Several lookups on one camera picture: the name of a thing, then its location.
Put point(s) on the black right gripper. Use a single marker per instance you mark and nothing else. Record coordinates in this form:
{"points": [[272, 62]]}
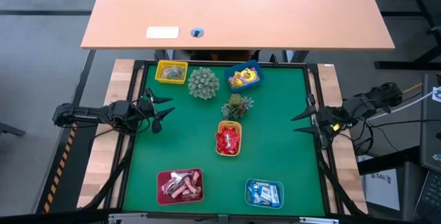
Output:
{"points": [[324, 120]]}

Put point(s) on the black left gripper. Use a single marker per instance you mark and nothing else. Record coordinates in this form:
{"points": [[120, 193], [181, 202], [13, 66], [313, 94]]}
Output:
{"points": [[148, 108]]}

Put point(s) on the yellow Sour Patch packet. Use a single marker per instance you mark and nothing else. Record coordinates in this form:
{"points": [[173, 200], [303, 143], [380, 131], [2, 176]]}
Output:
{"points": [[237, 76], [254, 76]]}

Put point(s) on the silver candy bar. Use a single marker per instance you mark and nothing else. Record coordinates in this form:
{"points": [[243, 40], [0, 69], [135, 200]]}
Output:
{"points": [[174, 176]]}

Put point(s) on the red Skittles packet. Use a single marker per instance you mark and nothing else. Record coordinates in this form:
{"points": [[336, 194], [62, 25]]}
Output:
{"points": [[234, 151], [228, 137], [237, 142], [222, 149]]}

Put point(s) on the yellow candy packet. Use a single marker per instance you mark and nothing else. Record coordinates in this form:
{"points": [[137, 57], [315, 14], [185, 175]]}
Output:
{"points": [[236, 83], [246, 76]]}

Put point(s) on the blue white Hershey's bar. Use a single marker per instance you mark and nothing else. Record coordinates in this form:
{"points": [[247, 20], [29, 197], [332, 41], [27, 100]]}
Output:
{"points": [[260, 202], [266, 194], [262, 184], [275, 195], [254, 193]]}

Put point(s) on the brown candy bar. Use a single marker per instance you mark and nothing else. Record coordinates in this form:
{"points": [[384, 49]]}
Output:
{"points": [[178, 192], [189, 182], [195, 190], [168, 185]]}

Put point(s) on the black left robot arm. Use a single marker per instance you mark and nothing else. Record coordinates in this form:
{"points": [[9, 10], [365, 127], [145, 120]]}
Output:
{"points": [[89, 113]]}

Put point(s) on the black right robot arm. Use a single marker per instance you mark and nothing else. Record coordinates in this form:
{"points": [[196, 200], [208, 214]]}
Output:
{"points": [[368, 103]]}

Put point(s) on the yellow mesh basket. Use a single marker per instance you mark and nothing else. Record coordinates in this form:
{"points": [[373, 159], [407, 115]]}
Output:
{"points": [[171, 63]]}

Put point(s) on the round pale green plant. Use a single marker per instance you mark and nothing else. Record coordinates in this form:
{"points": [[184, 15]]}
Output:
{"points": [[203, 83]]}

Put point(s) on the orange plastic bin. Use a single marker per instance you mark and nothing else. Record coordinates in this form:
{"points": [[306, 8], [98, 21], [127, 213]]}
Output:
{"points": [[228, 123]]}

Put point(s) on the mixed succulent potted plant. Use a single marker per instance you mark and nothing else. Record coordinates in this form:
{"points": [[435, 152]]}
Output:
{"points": [[236, 106]]}

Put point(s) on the white rectangular desk plate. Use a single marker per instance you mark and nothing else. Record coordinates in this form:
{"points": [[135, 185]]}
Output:
{"points": [[162, 32]]}

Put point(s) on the blue plastic bin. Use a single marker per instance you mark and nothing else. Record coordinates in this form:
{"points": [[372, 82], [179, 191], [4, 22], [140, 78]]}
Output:
{"points": [[229, 66]]}

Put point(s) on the teal plastic bin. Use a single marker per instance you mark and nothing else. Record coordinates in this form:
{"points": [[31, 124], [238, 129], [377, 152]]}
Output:
{"points": [[282, 203]]}

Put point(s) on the red plastic bin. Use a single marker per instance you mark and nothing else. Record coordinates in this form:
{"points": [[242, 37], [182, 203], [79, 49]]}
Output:
{"points": [[162, 200]]}

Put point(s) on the white cardboard box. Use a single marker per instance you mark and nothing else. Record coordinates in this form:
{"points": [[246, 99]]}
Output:
{"points": [[380, 186]]}

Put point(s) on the beige wooden desk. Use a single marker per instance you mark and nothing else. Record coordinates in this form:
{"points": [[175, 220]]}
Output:
{"points": [[237, 10]]}

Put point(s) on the black yellow hazard tape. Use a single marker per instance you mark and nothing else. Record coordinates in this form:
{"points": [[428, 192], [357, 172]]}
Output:
{"points": [[58, 172]]}

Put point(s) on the black computer case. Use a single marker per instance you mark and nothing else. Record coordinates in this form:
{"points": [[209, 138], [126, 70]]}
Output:
{"points": [[430, 131]]}

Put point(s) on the black keyboard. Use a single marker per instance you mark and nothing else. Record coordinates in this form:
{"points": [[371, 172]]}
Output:
{"points": [[430, 193]]}

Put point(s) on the black furniture leg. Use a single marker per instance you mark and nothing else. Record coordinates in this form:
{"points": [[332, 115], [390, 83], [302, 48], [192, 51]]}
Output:
{"points": [[10, 129]]}

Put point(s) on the black table frame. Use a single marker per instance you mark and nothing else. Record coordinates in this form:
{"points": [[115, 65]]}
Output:
{"points": [[206, 63]]}

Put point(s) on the silver metal bracket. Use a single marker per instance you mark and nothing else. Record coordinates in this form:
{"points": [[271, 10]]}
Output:
{"points": [[318, 220], [125, 217]]}

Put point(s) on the black desk frame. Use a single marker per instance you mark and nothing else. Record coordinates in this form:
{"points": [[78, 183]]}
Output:
{"points": [[406, 64]]}

